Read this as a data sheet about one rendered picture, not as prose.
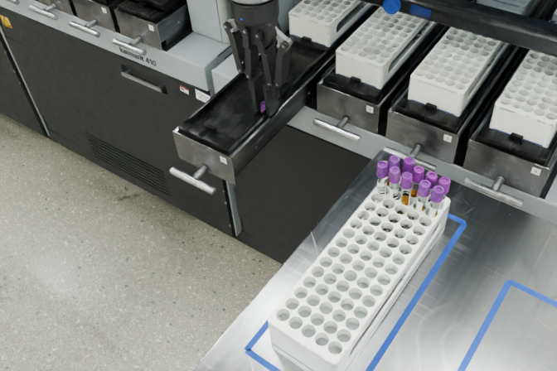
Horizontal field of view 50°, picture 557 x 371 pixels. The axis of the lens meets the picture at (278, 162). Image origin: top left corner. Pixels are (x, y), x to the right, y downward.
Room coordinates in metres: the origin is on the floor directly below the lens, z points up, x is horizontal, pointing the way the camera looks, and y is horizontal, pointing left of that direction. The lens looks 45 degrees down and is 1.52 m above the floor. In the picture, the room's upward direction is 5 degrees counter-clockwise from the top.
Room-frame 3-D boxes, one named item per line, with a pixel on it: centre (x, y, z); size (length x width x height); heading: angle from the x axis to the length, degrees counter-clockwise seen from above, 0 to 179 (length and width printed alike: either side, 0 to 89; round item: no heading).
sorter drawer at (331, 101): (1.11, -0.34, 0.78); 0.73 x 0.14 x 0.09; 142
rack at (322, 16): (1.15, -0.17, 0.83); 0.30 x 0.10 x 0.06; 142
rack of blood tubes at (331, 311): (0.44, -0.10, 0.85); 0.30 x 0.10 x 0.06; 140
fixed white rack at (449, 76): (0.91, -0.37, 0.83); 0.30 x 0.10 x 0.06; 142
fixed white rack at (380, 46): (1.00, -0.25, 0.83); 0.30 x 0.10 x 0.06; 142
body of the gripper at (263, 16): (0.84, 0.02, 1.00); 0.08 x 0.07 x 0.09; 52
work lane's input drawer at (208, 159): (1.01, -0.06, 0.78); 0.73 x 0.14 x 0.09; 142
